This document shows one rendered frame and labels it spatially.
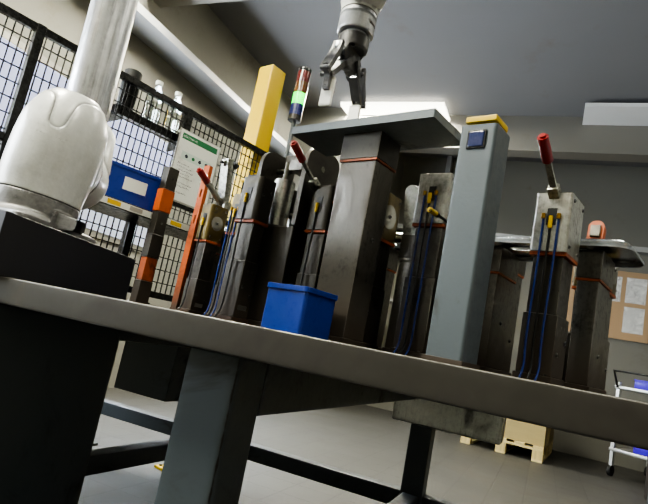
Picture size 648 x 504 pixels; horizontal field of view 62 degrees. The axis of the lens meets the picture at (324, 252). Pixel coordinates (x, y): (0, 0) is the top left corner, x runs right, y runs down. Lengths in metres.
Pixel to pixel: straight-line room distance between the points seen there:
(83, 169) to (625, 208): 6.85
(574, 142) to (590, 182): 1.35
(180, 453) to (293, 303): 0.38
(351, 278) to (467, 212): 0.26
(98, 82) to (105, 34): 0.11
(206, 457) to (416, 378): 0.29
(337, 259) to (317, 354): 0.53
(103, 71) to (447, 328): 0.94
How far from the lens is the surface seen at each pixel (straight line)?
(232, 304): 1.37
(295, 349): 0.62
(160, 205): 2.00
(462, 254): 0.98
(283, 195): 1.47
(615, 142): 6.29
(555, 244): 1.10
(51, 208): 1.09
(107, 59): 1.40
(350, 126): 1.17
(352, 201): 1.14
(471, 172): 1.03
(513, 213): 7.41
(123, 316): 0.76
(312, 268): 1.33
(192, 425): 0.74
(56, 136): 1.11
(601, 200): 7.47
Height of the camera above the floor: 0.70
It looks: 9 degrees up
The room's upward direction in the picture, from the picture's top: 11 degrees clockwise
